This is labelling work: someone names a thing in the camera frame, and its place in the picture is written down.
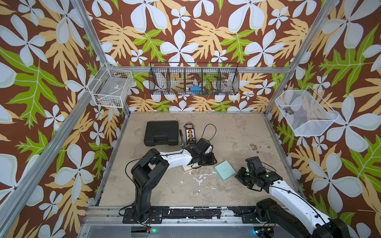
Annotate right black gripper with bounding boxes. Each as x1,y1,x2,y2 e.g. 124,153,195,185
232,166,256,187

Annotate teal jewelry box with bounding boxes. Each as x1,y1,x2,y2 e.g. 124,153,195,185
214,161,236,181

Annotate white drawer jewelry box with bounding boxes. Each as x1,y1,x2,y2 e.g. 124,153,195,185
183,165,192,172

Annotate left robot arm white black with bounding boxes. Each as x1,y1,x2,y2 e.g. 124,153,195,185
124,138,217,223

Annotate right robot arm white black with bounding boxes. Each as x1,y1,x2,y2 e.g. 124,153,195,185
235,156,350,238

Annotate black charging board yellow connectors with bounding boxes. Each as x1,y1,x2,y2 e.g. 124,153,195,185
184,122,196,145

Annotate chrome ratchet wrench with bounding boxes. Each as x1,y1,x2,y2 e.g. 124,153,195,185
179,129,185,148

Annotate black plastic tool case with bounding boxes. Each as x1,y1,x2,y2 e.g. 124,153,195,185
143,121,179,146

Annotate blue object in basket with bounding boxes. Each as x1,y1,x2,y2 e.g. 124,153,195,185
190,86,201,94

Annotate white mesh basket right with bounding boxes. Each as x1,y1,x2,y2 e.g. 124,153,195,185
275,86,339,137

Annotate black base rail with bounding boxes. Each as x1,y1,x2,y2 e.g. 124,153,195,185
122,206,267,225

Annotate black wire basket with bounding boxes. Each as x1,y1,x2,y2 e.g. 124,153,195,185
148,62,240,95

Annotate white wire basket left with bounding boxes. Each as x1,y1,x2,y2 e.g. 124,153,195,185
88,63,134,108

